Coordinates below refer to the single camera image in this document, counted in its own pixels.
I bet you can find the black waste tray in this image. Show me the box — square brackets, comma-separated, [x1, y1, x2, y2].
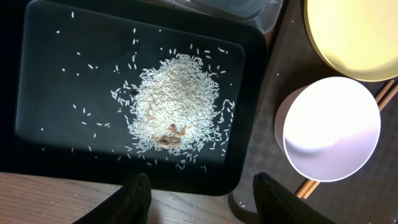
[1, 1, 268, 196]

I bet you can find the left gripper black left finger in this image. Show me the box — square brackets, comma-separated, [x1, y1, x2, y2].
[73, 174, 152, 224]

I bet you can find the wooden chopstick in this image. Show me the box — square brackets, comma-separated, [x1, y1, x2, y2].
[294, 79, 396, 198]
[301, 82, 398, 200]

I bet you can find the white bowl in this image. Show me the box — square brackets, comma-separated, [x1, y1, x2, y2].
[274, 77, 381, 182]

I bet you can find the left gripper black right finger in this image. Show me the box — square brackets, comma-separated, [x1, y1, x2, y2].
[252, 172, 334, 224]

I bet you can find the yellow plate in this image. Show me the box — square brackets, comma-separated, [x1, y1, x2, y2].
[303, 0, 397, 82]

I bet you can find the pile of rice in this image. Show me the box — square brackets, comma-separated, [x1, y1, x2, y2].
[40, 11, 236, 172]

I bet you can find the clear plastic bin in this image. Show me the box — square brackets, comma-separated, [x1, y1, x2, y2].
[152, 0, 284, 34]

